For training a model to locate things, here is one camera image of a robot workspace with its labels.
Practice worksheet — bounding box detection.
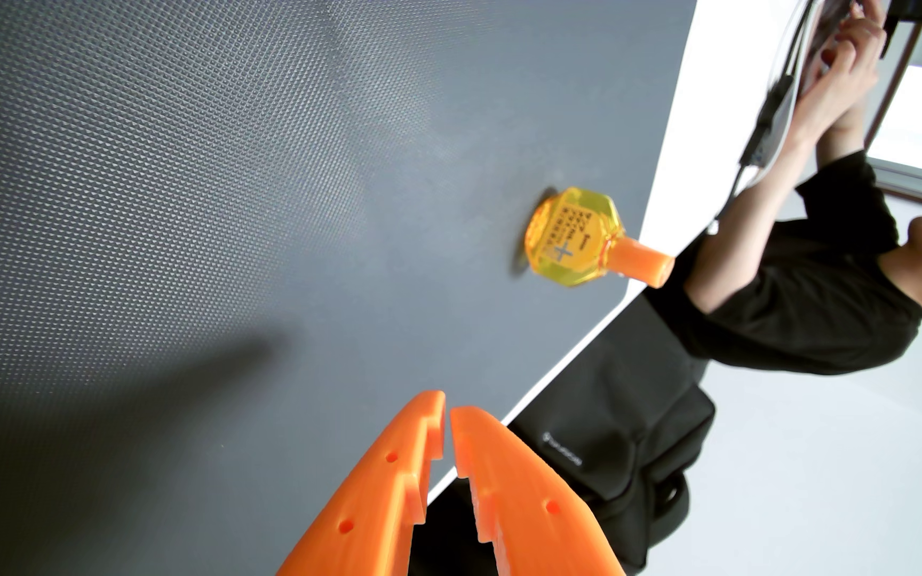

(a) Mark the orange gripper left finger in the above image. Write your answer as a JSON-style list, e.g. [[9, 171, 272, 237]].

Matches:
[[275, 390, 447, 576]]

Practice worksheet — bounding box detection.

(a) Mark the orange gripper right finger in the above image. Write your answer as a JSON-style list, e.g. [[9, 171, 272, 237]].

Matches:
[[450, 405, 627, 576]]

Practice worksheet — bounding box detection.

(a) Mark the yellow eyedrops bottle orange cap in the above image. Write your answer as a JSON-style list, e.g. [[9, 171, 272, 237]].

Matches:
[[523, 187, 675, 290]]

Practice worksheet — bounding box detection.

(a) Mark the person's left hand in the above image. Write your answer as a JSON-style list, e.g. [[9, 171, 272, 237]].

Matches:
[[789, 14, 888, 145]]

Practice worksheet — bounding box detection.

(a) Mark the dark grey textured mat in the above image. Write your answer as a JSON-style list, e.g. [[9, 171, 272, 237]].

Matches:
[[0, 0, 698, 576]]

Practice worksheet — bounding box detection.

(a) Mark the person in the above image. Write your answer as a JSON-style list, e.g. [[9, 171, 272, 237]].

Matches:
[[643, 150, 922, 377]]

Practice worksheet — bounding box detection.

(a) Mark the white flat device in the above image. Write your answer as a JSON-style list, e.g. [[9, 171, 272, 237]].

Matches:
[[749, 0, 854, 189]]

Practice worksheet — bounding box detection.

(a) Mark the black cable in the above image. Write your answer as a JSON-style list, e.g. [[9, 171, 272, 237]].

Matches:
[[717, 0, 816, 221]]

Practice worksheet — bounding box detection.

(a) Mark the window with brown frame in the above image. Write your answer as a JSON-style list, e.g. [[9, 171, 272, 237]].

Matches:
[[865, 22, 922, 211]]

